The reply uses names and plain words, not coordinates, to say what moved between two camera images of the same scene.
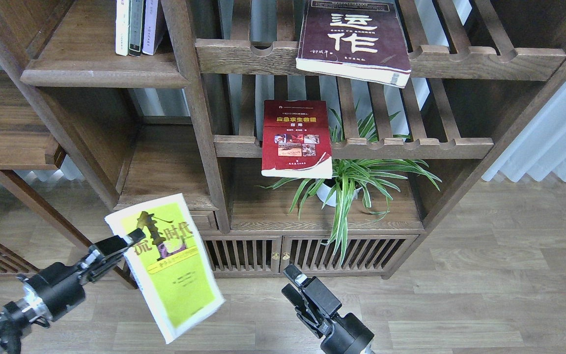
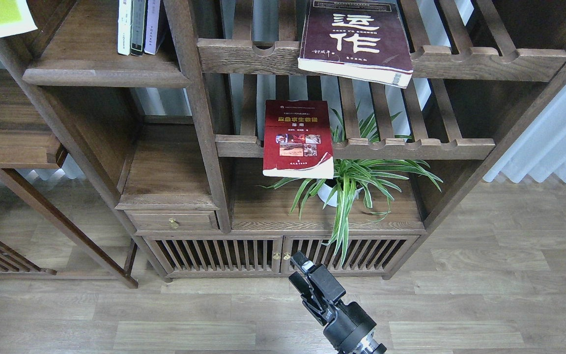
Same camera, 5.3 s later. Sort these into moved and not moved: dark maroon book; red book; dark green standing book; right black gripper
Moved: right black gripper
Not moved: dark green standing book; dark maroon book; red book
